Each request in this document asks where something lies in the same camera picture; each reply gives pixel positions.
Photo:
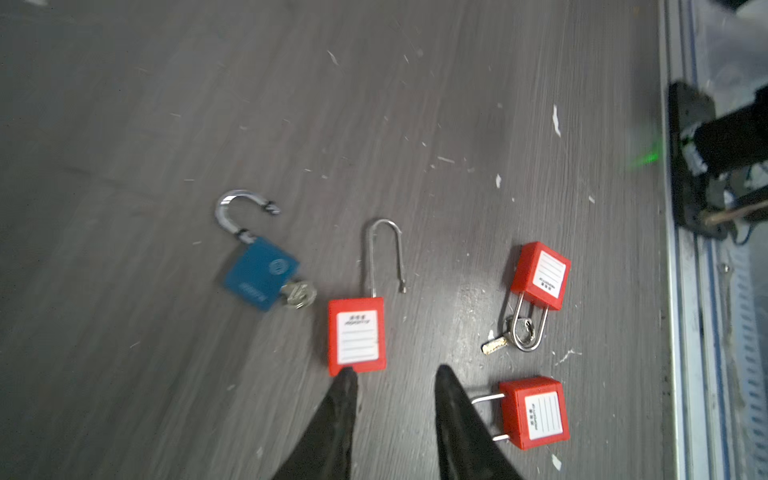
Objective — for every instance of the blue padlock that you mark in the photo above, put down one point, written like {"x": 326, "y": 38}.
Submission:
{"x": 264, "y": 274}

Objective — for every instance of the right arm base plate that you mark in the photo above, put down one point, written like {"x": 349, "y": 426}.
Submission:
{"x": 694, "y": 191}

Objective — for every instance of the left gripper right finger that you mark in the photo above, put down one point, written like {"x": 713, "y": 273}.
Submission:
{"x": 465, "y": 447}

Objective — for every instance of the red padlock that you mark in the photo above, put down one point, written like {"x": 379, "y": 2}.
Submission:
{"x": 356, "y": 326}
{"x": 533, "y": 412}
{"x": 539, "y": 285}

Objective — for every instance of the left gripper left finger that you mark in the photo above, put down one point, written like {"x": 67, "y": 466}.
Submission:
{"x": 325, "y": 449}

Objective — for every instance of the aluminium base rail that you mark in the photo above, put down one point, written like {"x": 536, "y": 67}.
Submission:
{"x": 701, "y": 420}

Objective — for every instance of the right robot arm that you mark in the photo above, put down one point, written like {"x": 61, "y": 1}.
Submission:
{"x": 736, "y": 140}

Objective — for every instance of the white slotted cable duct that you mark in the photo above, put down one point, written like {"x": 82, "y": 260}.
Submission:
{"x": 748, "y": 349}

